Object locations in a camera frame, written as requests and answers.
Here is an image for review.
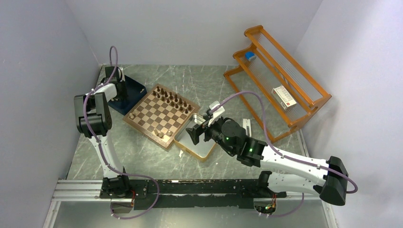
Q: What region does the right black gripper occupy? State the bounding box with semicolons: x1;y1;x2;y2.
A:
186;114;236;154

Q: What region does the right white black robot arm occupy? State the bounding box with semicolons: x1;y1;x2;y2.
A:
186;117;349;206

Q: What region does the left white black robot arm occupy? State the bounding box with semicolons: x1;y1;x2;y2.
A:
74;66;132;198

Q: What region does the wooden chess board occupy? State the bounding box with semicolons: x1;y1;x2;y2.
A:
123;84;200;150

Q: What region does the dark blue piece box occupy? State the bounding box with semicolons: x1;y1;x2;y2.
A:
108;75;147;115

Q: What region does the gold-rimmed metal tin tray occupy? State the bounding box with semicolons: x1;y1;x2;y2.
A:
173;114;221;162

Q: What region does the white plastic clip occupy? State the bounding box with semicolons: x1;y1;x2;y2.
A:
242;118;251;137

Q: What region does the orange wooden rack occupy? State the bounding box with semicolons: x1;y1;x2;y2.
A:
224;25;332;134

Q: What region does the blue white small object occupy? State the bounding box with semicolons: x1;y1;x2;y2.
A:
244;51;256;62

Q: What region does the red white card box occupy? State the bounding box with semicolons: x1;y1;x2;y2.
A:
271;85;297;110

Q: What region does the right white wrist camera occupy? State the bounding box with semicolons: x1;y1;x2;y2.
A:
206;101;225;126

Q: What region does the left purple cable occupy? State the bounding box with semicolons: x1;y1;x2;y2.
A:
82;46;161;220

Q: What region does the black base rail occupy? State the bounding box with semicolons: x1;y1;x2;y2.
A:
99;178;287;210

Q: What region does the aluminium frame rail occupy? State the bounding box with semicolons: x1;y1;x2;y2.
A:
42;179;105;228

